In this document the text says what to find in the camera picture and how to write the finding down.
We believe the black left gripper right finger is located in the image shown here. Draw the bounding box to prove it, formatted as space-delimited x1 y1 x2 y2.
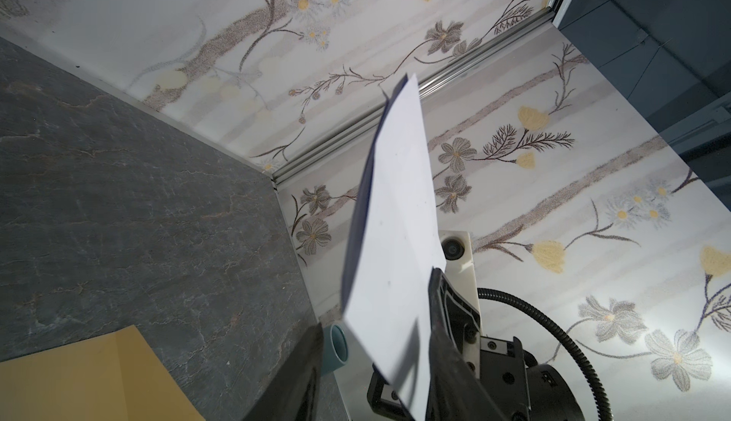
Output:
428 268 506 420

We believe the teal ceramic cup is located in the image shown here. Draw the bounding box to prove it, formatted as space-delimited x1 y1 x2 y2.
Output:
321 324 350 375

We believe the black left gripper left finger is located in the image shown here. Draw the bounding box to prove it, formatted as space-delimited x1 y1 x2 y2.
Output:
244 324 324 421

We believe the tan paper envelope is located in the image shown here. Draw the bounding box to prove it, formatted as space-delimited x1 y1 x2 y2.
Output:
1 326 203 420

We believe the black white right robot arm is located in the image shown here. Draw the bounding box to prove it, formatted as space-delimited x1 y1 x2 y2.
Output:
367 284 615 420

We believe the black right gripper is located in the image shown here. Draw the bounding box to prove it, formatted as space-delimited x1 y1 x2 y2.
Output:
468 337 584 420

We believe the blue bordered floral letter paper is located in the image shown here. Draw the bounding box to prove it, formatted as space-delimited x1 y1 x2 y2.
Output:
341 76 445 420

